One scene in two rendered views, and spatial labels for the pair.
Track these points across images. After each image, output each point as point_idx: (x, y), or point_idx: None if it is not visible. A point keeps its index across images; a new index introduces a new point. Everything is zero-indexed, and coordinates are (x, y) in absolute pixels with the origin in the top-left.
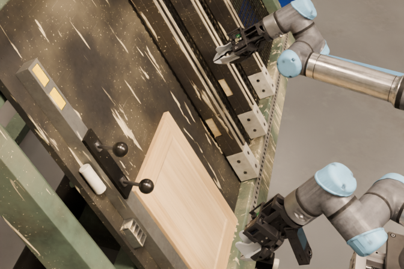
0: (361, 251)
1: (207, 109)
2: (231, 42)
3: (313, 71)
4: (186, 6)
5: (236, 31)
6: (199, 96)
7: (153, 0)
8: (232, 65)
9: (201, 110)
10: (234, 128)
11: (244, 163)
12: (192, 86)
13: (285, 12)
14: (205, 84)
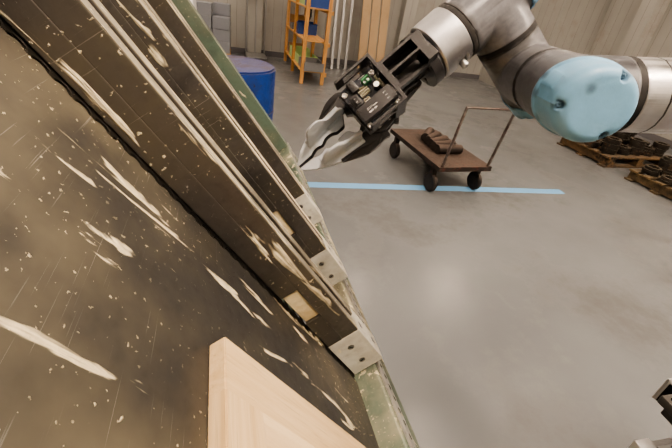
0: None
1: (286, 277)
2: (353, 101)
3: (671, 101)
4: (185, 87)
5: (354, 73)
6: (267, 257)
7: (90, 14)
8: (283, 187)
9: (275, 283)
10: (333, 293)
11: (360, 346)
12: (249, 238)
13: None
14: (276, 227)
